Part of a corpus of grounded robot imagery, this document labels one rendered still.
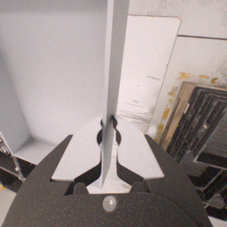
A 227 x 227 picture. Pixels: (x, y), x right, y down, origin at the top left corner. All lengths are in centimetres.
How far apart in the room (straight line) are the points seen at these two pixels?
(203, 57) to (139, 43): 86
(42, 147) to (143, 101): 41
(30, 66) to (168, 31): 43
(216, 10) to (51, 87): 125
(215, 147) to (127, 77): 80
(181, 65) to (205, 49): 19
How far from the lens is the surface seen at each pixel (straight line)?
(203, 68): 129
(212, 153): 107
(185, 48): 123
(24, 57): 22
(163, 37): 49
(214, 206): 190
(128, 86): 50
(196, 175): 143
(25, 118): 29
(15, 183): 149
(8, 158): 115
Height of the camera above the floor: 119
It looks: 58 degrees down
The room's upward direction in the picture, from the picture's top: 151 degrees counter-clockwise
